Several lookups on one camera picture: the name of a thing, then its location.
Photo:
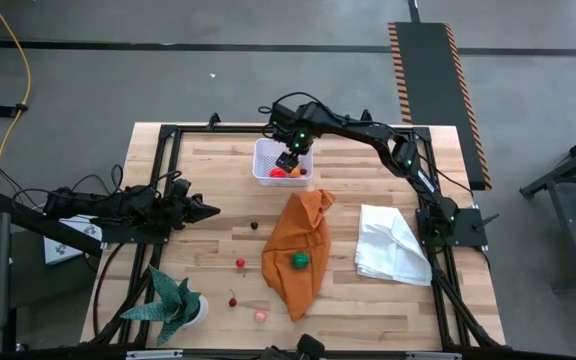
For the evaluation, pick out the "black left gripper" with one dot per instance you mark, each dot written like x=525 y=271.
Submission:
x=178 y=210

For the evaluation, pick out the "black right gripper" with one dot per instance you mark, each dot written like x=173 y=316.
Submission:
x=298 y=139

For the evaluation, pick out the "red toy tomato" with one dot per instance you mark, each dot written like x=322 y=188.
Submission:
x=278 y=173

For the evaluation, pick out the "bright red toy cherry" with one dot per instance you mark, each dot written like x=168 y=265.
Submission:
x=240 y=262

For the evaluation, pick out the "orange cloth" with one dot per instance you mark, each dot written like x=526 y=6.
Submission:
x=298 y=235

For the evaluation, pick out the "green toy bell pepper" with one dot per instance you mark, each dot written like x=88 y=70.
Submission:
x=300 y=260

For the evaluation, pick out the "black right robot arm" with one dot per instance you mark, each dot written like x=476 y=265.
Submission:
x=368 y=132

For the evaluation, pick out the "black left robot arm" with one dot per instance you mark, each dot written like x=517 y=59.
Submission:
x=108 y=202

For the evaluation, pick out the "white plastic basket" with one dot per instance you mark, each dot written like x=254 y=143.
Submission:
x=265 y=160

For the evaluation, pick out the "green plant in white pot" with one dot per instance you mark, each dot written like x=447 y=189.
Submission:
x=173 y=305

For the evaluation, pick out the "pink toy peach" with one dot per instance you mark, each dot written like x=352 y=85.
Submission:
x=260 y=316

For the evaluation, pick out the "white cloth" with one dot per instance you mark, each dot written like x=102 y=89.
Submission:
x=390 y=245

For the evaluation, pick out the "white printed box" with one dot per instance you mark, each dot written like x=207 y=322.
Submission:
x=63 y=250

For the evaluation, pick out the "black mat with striped edges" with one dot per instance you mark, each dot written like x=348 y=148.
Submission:
x=430 y=100

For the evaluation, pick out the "black diagonal support beam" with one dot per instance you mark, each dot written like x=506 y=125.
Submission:
x=43 y=222

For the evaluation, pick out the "dark grey metal cart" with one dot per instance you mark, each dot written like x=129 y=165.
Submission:
x=573 y=175

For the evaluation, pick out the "black aluminium table frame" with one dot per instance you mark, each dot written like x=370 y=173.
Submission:
x=218 y=129

